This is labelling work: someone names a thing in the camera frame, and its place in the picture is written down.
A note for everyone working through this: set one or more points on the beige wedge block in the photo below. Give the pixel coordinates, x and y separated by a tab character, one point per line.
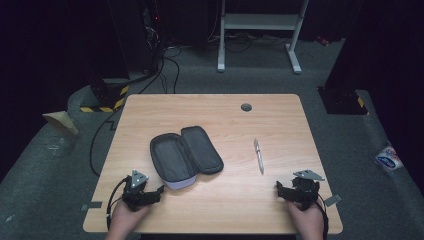
61	121

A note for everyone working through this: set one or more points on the person's right hand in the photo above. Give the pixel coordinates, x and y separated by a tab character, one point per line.
308	221

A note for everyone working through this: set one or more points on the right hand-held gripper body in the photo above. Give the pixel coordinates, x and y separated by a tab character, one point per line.
305	190

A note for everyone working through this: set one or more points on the grey tape strip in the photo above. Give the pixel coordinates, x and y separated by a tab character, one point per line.
332	200
91	205

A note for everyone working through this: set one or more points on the white metal stand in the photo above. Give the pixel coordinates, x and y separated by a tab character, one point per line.
260	21

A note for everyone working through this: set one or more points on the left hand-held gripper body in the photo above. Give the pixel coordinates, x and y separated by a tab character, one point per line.
135	195

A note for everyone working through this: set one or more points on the person's left hand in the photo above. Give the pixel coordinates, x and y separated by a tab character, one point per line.
125	220

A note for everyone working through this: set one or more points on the black yellow striped stand base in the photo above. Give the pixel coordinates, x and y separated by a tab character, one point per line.
343	101
106	98

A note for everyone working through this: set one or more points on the dark grey pencil case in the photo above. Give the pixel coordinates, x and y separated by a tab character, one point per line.
185	155

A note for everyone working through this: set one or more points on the white blue tissue packet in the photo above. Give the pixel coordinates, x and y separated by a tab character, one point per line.
388	159

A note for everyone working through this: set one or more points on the silver pen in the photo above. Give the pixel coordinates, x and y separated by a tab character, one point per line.
259	156

